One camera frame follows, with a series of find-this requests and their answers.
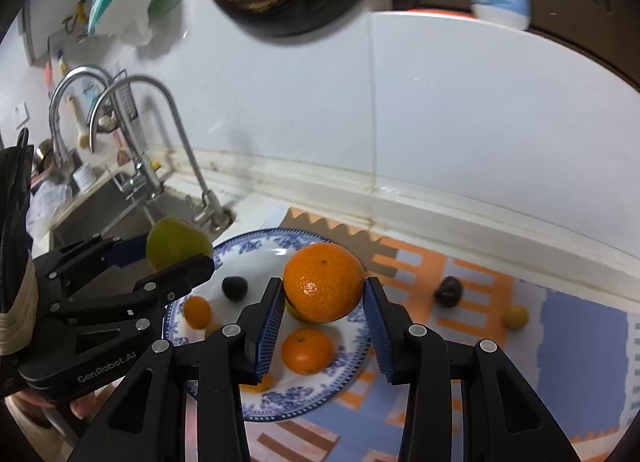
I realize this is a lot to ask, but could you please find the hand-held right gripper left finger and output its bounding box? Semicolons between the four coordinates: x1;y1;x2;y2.
65;276;286;462

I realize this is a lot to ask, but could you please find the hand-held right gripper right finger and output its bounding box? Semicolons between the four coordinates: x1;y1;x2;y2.
363;278;573;462

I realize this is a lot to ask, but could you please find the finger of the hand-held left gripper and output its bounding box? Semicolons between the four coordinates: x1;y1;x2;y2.
32;236;151;304
50;255;216;359

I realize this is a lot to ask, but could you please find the dark plum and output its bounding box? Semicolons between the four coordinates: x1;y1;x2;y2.
434;276;462;306
221;276;248;301

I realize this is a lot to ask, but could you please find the blue patterned white plate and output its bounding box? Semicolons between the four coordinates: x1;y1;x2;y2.
162;228;373;423

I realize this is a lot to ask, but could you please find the person's left forearm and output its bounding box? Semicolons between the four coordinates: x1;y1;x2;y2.
0;129;40;355

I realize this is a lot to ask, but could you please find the person's left hand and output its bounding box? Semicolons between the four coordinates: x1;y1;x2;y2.
5;388;97;421

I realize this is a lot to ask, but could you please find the steel sink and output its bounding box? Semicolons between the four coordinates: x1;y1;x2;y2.
30;162;201;263

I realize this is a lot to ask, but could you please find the large steel faucet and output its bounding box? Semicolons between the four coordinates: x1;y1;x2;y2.
48;66;166;200

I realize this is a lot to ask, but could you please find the stack of white bowls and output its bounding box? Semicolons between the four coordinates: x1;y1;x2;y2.
72;165;96;190

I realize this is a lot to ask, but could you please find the clear plastic bag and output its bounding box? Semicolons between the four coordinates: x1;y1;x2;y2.
27;177;73;238

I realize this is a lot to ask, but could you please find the small yellow fruit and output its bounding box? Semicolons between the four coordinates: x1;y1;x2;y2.
501;305;530;331

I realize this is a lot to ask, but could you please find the slim gooseneck faucet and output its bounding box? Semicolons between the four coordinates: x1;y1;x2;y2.
89;74;236;233

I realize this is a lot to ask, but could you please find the colourful patterned mat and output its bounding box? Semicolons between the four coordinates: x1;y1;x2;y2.
185;207;640;462

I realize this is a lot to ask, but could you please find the white plastic bag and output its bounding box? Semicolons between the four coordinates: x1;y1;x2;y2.
107;0;156;46

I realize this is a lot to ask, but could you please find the black wire basket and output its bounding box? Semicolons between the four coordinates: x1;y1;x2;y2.
97;70;138;130

